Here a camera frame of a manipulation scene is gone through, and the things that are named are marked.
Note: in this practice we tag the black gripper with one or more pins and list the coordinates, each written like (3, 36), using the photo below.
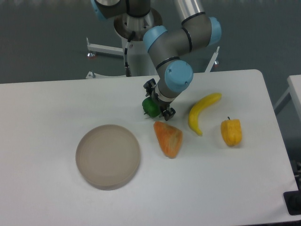
(159, 99)

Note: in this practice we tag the green pepper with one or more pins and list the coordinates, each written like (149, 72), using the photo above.
(150, 108)

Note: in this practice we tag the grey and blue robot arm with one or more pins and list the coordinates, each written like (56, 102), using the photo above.
(175, 79)

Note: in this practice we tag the yellow bell pepper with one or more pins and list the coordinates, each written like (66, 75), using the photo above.
(231, 131)

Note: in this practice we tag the yellow banana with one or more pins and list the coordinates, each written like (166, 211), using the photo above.
(201, 105)

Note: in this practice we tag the orange carrot piece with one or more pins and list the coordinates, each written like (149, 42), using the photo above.
(169, 138)

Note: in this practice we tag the beige round bowl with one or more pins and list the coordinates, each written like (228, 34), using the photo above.
(108, 156)

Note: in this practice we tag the white side table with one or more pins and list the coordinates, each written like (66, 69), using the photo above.
(293, 92)

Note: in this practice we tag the black clamp at table edge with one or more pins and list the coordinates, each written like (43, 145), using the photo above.
(293, 202)

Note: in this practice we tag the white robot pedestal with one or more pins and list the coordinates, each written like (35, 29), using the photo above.
(147, 46)

